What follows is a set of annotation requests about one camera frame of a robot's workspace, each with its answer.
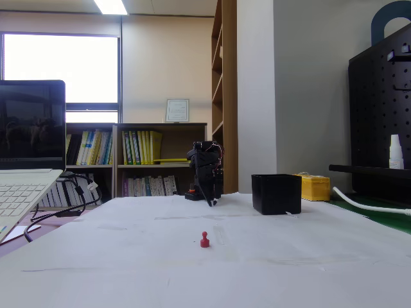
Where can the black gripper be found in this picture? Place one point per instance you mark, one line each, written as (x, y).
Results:
(207, 183)

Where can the small red pawn piece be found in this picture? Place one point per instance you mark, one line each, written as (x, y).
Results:
(204, 242)

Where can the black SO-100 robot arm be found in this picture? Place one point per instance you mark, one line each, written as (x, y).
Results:
(205, 154)

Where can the black square container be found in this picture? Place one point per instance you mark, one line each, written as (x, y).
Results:
(276, 195)

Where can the yellow cardboard box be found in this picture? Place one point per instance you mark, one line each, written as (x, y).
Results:
(316, 189)

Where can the orange black table clamp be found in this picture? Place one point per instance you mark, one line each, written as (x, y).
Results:
(192, 190)

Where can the white patterned binder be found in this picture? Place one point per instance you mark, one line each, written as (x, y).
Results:
(170, 186)

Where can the flat yellow book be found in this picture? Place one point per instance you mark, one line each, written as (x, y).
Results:
(171, 160)

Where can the wide low wooden bookcase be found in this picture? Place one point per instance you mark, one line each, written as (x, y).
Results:
(180, 141)

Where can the thick yellow book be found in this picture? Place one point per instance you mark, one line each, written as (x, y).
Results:
(156, 147)

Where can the white paper table cover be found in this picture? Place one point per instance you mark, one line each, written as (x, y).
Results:
(192, 272)

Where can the purple book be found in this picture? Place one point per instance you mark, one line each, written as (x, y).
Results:
(125, 187)

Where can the green yellow book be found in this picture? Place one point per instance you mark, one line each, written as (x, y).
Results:
(127, 147)
(135, 147)

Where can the framed white certificate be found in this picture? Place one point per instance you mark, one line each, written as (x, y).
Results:
(177, 110)

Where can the tall wooden bookshelf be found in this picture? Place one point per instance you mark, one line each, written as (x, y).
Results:
(228, 96)

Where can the narrow low wooden bookcase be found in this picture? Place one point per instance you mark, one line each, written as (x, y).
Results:
(91, 170)

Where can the blue white book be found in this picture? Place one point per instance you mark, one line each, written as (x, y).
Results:
(90, 147)

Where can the yellow white book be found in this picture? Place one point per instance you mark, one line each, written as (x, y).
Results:
(83, 147)

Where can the black binder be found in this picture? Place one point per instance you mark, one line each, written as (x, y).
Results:
(74, 149)

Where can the black usb adapter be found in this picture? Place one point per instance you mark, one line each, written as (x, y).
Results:
(66, 176)

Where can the green desk mat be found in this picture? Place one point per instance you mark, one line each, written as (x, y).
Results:
(385, 219)

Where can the black pegboard stand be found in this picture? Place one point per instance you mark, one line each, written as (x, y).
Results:
(379, 122)

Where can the white dropper bottle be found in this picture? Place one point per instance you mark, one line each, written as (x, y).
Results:
(396, 154)

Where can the white laptop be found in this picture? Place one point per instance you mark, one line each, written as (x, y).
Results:
(32, 128)

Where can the white card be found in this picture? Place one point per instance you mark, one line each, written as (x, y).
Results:
(22, 232)

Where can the dark-framed window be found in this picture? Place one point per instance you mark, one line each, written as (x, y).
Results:
(61, 67)

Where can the ceiling light panel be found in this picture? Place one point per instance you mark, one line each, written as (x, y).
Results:
(110, 6)

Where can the black pegboard hook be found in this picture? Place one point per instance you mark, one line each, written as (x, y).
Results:
(396, 57)
(403, 88)

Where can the dark blue arched board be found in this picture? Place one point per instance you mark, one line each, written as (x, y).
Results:
(377, 22)

